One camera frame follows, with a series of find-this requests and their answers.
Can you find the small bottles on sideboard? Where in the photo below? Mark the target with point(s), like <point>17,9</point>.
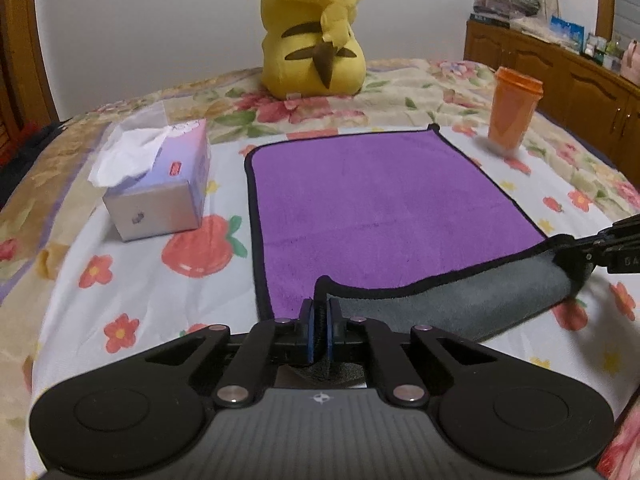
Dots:
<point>612,56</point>

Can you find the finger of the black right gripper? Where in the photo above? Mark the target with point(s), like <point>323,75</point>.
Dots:
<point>615,248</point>

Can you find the orange plastic cup with lid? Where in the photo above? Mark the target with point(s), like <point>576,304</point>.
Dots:
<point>515,100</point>

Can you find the yellow Pikachu plush toy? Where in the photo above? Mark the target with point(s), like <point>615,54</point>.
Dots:
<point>310,48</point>

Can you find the stack of folded clothes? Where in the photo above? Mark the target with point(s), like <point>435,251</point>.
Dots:
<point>503,11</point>

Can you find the brown wooden sideboard cabinet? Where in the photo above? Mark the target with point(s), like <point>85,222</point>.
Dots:
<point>597,107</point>

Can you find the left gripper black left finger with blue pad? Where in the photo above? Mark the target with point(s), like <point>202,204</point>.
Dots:
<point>269,344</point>

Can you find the purple white tissue box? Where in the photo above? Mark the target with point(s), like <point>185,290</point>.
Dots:
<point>154,176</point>

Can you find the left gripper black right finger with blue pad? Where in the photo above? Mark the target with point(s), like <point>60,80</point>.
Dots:
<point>373,346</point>

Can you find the blue picture box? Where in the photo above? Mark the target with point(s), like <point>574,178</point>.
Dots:
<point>571,35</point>

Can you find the floral bed sheet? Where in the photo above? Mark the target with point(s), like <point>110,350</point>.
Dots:
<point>75,296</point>

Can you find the purple grey microfibre towel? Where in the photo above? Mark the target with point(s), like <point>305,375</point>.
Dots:
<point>401,227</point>

